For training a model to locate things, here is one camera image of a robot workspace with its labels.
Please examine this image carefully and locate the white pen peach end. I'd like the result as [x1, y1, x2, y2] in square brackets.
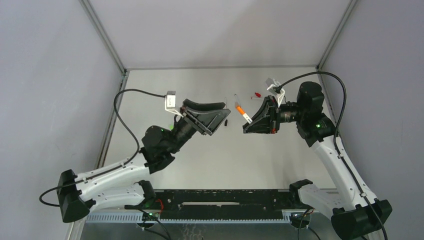
[241, 112, 253, 124]

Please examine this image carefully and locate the orange pen cap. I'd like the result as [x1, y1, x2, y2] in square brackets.
[234, 101, 246, 115]

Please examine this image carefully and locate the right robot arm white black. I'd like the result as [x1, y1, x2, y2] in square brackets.
[243, 78, 393, 240]

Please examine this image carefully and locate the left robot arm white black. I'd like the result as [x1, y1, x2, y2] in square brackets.
[56, 99, 231, 223]

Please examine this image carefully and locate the small circuit board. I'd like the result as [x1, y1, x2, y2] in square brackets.
[142, 212, 160, 222]

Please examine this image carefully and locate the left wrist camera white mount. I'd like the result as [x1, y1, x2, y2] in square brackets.
[164, 90, 183, 117]

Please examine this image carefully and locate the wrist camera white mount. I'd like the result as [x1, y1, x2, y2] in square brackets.
[164, 90, 183, 117]
[265, 78, 286, 106]

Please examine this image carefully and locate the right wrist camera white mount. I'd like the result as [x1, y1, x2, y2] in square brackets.
[265, 78, 286, 106]

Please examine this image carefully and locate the right black camera cable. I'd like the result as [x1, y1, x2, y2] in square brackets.
[279, 70, 389, 240]

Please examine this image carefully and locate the black camera cable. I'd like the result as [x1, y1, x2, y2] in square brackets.
[279, 70, 389, 240]
[39, 88, 167, 208]

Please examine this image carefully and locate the left black camera cable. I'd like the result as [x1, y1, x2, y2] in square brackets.
[39, 88, 167, 208]

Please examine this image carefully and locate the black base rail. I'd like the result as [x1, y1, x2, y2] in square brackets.
[145, 189, 308, 221]

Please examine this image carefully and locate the aluminium frame profile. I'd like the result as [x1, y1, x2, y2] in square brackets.
[93, 69, 129, 170]

